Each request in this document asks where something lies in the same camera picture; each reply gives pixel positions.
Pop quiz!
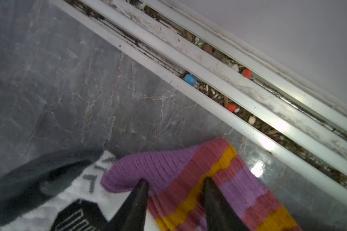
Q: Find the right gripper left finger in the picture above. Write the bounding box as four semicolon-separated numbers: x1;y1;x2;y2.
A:
103;179;149;231

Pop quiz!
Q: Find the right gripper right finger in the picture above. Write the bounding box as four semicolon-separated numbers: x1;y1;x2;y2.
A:
203;177;249;231

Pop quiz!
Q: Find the magenta striped sock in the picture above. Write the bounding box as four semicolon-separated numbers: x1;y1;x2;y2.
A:
100;137;304;231

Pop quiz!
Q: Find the white sport sock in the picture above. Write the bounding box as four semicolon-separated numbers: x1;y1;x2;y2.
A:
0;148;163;231

